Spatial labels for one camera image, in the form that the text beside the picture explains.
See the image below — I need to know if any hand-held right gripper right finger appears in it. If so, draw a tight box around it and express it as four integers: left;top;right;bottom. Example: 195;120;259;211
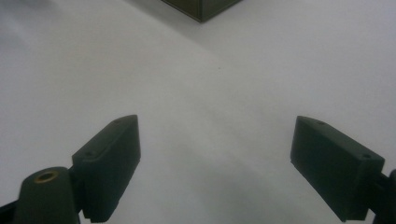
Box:
290;115;386;223

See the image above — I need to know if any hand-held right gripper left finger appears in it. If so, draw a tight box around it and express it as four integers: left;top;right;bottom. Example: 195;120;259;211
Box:
72;114;142;224

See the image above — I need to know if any smoky transparent drawer box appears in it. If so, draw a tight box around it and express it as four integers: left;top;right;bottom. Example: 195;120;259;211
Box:
161;0;245;23

